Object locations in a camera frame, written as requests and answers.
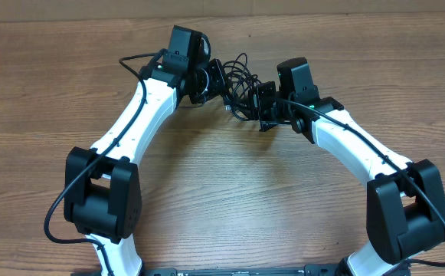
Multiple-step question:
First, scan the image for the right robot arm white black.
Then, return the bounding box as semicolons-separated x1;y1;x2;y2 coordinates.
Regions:
247;57;445;276

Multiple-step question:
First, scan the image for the black usb cable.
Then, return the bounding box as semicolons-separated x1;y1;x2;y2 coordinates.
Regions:
220;52;263;123

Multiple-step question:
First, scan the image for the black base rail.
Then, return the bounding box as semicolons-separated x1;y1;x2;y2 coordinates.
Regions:
138;264;352;276

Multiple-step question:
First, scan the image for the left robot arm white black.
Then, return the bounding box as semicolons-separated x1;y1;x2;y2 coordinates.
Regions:
57;26;223;275

